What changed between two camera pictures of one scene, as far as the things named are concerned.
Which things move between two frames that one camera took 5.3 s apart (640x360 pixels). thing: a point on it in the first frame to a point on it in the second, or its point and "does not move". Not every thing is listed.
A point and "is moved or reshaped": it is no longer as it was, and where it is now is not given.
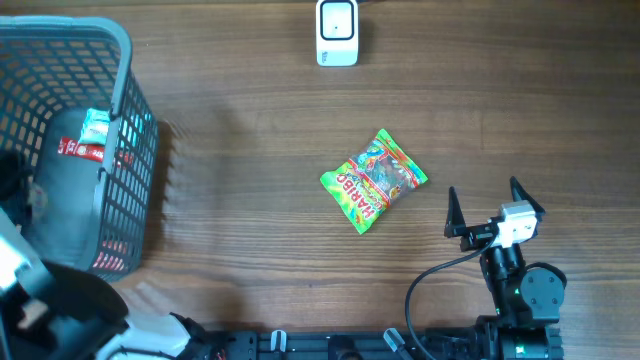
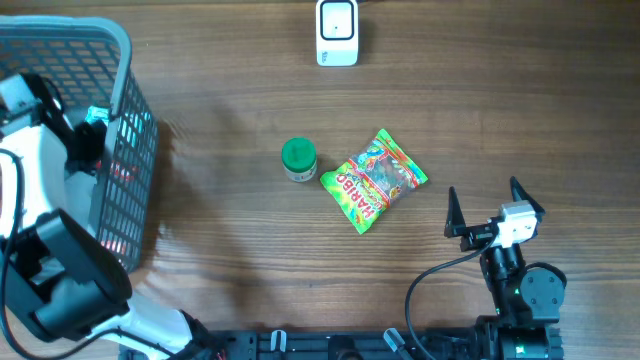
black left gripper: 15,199 to 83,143
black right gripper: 455,226 does not move
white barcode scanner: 337,33 does not move
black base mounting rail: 363,345 does not move
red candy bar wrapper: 71,146 is moved or reshaped
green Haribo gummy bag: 364,186 does not move
